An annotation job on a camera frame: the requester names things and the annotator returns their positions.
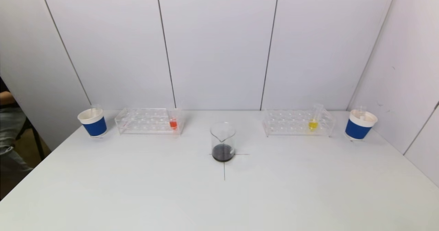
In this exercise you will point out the test tube with blue pigment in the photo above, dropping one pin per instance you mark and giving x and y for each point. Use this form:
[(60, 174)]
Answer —
[(95, 109)]

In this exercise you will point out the test tube with red pigment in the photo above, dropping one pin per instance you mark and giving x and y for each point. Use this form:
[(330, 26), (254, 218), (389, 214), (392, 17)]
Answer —
[(362, 111)]

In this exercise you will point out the clear glass beaker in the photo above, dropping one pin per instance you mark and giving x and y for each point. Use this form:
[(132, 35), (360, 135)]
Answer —
[(223, 150)]

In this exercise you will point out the test tube with orange pigment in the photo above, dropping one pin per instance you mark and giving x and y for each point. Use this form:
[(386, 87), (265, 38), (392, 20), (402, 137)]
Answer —
[(173, 124)]

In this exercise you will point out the clear acrylic test tube rack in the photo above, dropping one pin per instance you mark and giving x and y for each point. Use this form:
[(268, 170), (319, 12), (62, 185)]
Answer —
[(295, 123), (147, 123)]

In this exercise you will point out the test tube with yellow pigment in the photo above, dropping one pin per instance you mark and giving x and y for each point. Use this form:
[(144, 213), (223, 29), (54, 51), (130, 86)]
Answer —
[(312, 125)]

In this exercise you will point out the blue white paper cup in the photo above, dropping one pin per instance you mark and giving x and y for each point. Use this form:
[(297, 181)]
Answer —
[(94, 127), (356, 129)]

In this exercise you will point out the person in grey trousers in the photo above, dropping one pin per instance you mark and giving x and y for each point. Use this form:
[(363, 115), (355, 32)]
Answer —
[(10, 135)]

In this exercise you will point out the black metal chair frame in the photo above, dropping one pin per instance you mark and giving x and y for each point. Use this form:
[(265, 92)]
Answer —
[(36, 138)]

